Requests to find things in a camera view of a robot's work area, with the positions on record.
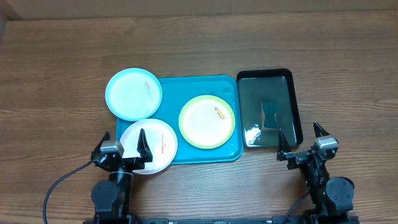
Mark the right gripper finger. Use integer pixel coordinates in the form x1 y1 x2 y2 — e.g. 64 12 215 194
277 129 292 161
313 121 330 138

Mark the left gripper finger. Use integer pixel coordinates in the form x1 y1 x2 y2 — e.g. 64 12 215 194
137 128 152 162
95 131 111 152

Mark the white pink plate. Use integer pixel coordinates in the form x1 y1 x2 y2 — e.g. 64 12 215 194
120 119 178 175

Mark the green scrub sponge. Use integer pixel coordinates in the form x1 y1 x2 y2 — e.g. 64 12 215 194
261 101 279 129

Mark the green rimmed plate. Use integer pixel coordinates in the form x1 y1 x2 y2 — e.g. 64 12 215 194
178 95 236 149

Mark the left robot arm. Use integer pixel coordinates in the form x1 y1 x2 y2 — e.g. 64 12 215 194
91 129 152 224

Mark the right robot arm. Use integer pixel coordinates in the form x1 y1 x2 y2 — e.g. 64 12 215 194
277 122 359 223

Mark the blue rimmed plate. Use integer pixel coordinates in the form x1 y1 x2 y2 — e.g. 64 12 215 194
104 68 163 121

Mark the black water basin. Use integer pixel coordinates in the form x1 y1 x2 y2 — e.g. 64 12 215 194
237 68 303 148

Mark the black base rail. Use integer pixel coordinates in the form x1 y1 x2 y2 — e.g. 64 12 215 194
82 216 361 224

